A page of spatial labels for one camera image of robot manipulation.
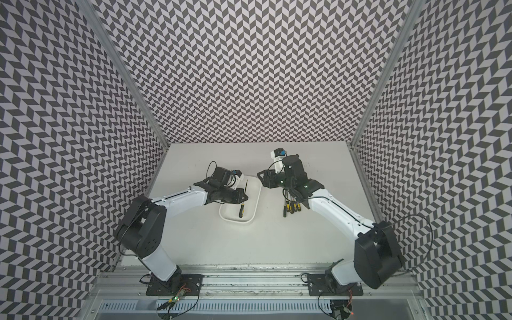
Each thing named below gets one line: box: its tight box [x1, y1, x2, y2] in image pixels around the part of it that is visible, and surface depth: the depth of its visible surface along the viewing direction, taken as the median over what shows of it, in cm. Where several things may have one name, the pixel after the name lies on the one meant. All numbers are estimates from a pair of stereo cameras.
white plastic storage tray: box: [218, 176, 262, 224], surface depth 92 cm
